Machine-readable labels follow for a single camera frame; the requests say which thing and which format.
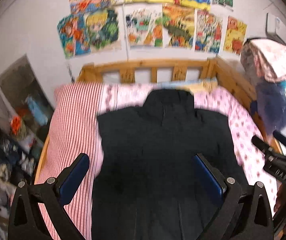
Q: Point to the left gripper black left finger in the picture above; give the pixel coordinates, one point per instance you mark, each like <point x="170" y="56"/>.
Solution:
<point x="26" y="220"/>

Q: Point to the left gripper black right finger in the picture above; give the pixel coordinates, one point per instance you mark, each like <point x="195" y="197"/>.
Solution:
<point x="244" y="212"/>

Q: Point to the large black jacket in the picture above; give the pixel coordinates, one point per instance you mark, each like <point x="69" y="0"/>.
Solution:
<point x="147" y="187"/>

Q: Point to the pink apple-print duvet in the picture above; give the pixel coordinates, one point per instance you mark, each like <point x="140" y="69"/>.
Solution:
<point x="209" y="95"/>

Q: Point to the cluttered shelf items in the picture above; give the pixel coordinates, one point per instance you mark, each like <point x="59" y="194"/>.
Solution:
<point x="19" y="156"/>

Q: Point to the red white striped pillow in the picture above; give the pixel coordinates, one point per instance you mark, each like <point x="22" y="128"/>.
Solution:
<point x="74" y="130"/>

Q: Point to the pink patterned folded blanket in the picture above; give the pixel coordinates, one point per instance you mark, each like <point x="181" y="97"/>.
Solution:
<point x="264" y="59"/>

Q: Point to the yellow bear drawing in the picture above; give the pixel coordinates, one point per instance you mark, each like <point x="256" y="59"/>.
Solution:
<point x="234" y="36"/>

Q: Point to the colourful 2024 unicorn drawing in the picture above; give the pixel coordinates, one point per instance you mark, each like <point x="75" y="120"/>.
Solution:
<point x="208" y="32"/>

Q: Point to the green island landscape drawing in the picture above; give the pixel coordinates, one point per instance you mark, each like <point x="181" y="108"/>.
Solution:
<point x="179" y="23"/>

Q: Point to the orange-haired girl drawing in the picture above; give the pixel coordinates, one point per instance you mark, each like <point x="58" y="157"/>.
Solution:
<point x="73" y="36"/>

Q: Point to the blonde boy green drawing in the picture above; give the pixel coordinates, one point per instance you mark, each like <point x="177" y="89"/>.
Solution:
<point x="103" y="31"/>

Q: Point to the white background fruit drawing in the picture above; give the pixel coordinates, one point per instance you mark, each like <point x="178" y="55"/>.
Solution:
<point x="144" y="26"/>

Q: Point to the wooden bed frame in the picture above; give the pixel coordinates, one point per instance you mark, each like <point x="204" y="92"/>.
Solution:
<point x="146" y="71"/>

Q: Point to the white wall air conditioner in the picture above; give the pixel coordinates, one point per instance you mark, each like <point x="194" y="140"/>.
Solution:
<point x="275" y="28"/>

